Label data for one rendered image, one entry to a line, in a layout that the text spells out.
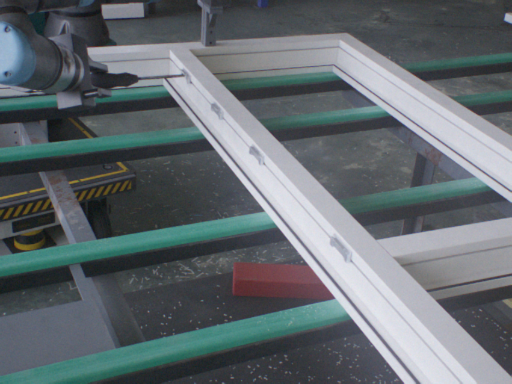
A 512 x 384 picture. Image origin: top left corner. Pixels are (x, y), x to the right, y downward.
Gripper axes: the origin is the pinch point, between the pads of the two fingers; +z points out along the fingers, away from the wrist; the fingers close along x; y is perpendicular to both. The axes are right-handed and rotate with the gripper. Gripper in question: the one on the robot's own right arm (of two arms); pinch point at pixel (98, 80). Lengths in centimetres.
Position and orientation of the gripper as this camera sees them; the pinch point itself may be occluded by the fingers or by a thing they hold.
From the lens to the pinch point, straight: 155.8
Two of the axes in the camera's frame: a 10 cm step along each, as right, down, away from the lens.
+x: -1.5, -9.9, 0.3
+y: 9.5, -1.5, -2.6
